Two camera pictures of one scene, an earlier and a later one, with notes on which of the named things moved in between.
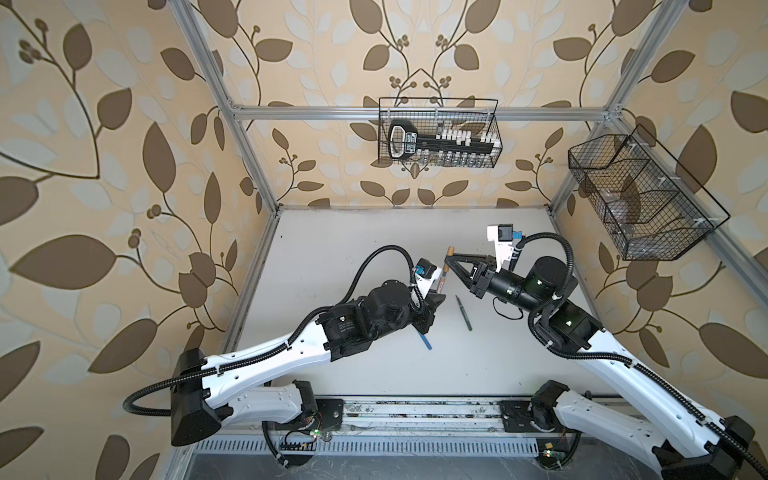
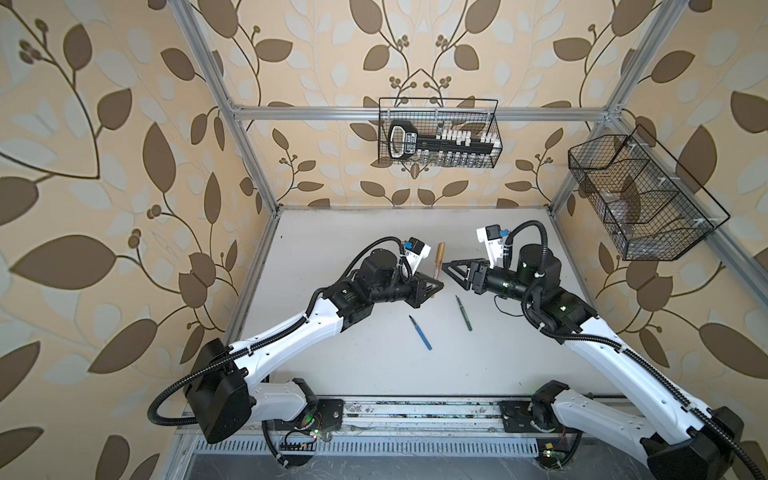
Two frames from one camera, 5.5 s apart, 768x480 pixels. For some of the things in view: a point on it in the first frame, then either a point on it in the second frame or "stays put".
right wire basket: x=652 y=209 stays put
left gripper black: x=426 y=309 to x=418 y=289
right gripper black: x=468 y=279 stays put
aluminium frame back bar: x=375 y=113 stays put
